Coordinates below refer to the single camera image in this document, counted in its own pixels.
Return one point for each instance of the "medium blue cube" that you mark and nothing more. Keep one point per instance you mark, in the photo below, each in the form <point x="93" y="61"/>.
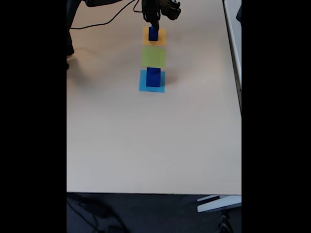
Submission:
<point x="153" y="36"/>

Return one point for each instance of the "large blue cube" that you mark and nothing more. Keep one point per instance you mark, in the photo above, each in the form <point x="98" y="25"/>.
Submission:
<point x="153" y="78"/>

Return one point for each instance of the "orange paper square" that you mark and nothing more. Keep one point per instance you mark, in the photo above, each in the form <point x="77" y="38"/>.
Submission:
<point x="145" y="40"/>

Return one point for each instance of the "green paper square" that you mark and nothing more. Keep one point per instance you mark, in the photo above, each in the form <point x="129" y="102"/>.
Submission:
<point x="154" y="57"/>

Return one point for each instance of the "light blue paper square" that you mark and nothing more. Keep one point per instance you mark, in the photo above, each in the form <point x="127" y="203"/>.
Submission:
<point x="155" y="89"/>

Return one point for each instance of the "white neighbouring desk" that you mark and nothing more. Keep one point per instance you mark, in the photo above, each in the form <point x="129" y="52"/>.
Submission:
<point x="234" y="36"/>

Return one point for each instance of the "dark object on desk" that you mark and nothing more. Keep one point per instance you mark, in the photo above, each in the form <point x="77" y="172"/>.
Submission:
<point x="239" y="13"/>

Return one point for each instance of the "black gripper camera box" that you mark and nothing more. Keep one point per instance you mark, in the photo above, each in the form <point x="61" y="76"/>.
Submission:
<point x="172" y="9"/>

